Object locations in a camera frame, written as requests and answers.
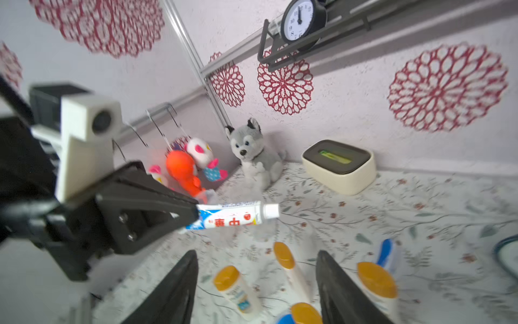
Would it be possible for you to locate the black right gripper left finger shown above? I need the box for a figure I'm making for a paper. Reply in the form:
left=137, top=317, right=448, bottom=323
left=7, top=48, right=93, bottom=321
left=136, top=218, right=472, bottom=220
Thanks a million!
left=123, top=250, right=199, bottom=324

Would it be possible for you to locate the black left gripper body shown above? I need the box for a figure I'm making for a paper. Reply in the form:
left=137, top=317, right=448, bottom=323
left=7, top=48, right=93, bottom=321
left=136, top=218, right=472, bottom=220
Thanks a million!
left=1, top=80, right=116, bottom=282

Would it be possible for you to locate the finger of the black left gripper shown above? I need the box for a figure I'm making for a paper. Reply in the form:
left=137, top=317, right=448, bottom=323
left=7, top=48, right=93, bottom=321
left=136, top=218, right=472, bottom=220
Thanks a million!
left=95, top=161, right=199, bottom=255

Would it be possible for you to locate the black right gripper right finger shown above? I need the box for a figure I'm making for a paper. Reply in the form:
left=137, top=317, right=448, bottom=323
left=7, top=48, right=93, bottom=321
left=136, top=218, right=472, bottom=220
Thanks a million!
left=316, top=251, right=392, bottom=324

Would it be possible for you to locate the small toothpaste tube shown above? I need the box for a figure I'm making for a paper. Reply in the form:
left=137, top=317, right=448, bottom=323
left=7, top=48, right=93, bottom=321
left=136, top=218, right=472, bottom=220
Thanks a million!
left=181, top=201, right=280, bottom=232

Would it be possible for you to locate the yellow cap bottle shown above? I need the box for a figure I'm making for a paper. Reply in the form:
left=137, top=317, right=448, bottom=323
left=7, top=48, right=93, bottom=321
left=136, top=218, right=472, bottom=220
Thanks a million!
left=272, top=241, right=314, bottom=302
left=357, top=262, right=401, bottom=323
left=213, top=265, right=263, bottom=321
left=290, top=302, right=323, bottom=324

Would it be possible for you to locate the white plush with glasses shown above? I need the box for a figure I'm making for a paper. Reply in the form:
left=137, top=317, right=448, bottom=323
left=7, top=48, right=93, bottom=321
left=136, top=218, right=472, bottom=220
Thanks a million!
left=148, top=165, right=169, bottom=187

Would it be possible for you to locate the orange red plush toy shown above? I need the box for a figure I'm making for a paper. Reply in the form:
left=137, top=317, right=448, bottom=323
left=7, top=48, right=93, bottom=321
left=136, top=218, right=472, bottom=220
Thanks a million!
left=166, top=151, right=205, bottom=197

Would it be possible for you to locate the white pink plush upper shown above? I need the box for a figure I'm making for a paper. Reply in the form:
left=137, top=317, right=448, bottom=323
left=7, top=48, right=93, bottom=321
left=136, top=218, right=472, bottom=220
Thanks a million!
left=186, top=138, right=228, bottom=182

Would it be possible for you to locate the grey husky plush toy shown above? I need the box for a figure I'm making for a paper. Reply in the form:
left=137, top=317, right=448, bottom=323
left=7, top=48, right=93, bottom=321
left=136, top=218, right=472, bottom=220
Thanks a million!
left=225, top=117, right=285, bottom=192

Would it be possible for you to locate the cream tissue box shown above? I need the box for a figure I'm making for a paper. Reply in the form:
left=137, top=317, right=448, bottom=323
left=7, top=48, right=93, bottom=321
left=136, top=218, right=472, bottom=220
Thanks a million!
left=302, top=139, right=377, bottom=196

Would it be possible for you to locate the green teal alarm clock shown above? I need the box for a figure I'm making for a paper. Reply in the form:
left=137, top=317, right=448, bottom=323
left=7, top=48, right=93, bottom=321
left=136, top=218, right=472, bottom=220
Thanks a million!
left=493, top=235, right=518, bottom=280

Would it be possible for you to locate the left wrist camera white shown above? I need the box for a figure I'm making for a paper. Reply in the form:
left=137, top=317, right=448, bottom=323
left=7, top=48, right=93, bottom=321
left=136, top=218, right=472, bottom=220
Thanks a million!
left=29, top=84, right=123, bottom=203

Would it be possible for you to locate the black wire wall basket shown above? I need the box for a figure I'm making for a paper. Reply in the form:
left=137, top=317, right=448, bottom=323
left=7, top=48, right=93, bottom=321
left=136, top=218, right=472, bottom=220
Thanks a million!
left=113, top=102, right=191, bottom=151

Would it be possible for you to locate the black wall alarm clock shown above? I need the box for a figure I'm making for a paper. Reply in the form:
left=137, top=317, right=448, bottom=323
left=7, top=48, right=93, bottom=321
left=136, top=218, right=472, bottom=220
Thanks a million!
left=281, top=0, right=327, bottom=44

